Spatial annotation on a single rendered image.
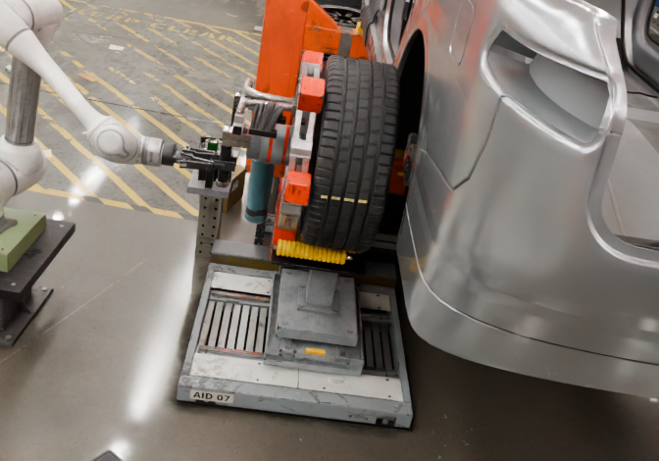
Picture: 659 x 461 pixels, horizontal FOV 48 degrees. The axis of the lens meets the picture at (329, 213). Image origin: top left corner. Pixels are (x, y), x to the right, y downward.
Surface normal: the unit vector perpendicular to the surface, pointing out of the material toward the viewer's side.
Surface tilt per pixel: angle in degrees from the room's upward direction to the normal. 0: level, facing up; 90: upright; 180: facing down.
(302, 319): 0
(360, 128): 53
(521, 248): 90
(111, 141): 68
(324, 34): 90
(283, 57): 90
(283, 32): 90
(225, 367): 0
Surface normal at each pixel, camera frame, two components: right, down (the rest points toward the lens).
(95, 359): 0.17, -0.87
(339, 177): 0.04, 0.30
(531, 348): -0.22, 0.64
